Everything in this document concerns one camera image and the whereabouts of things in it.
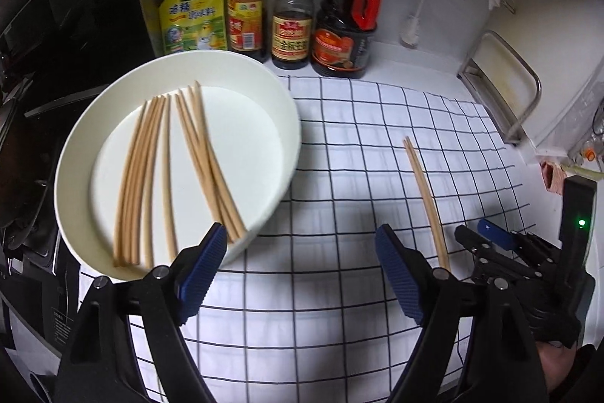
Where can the wooden chopstick one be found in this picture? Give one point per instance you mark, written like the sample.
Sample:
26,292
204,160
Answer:
166,182

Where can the yellow cap vinegar bottle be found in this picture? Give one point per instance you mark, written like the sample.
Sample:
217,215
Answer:
247,27

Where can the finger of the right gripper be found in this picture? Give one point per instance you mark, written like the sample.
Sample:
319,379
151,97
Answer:
483,251
496,234

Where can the wooden chopstick three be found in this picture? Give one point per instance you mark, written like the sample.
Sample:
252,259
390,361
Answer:
149,109

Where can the clear soy sauce bottle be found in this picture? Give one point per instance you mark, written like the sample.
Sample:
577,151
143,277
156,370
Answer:
291,28

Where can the steel rack with board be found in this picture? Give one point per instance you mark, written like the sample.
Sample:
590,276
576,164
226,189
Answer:
500,79

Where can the right hand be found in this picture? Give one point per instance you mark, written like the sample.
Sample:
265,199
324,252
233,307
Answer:
573,375

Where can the wooden chopstick seven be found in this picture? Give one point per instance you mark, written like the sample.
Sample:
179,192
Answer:
223,209

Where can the pink sponge piece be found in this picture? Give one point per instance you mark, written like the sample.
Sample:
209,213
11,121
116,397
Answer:
553,177

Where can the wooden chopstick nine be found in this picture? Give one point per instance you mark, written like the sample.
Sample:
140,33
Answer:
238,228

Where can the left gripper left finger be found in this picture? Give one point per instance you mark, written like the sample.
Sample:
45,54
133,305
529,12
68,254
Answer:
197,267

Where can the white dish brush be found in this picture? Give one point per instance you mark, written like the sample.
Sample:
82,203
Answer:
410,29

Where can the large red handle bottle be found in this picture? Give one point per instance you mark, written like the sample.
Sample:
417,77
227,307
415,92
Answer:
344,31

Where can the wooden chopstick ten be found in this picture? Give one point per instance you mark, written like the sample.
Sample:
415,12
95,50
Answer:
429,204

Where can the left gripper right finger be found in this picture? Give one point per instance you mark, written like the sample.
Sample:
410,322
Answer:
408,272

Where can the black range hood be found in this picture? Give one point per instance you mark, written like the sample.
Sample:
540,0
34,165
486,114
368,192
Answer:
53,48

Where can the wooden chopstick six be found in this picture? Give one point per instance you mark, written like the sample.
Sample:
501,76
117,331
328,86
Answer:
200,157

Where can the white grid cloth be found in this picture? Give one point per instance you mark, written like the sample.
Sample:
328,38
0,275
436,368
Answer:
305,313

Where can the wooden chopstick four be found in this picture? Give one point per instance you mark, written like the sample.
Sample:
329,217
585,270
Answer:
136,192

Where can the wooden chopstick two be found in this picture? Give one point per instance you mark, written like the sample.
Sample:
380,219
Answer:
117,249

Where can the white round tray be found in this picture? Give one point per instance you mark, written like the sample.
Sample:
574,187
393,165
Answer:
255,130

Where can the wooden chopstick eight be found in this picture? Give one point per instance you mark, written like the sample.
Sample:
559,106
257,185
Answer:
217,193

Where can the yellow seasoning pouch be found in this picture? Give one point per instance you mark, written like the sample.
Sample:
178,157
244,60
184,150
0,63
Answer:
189,25

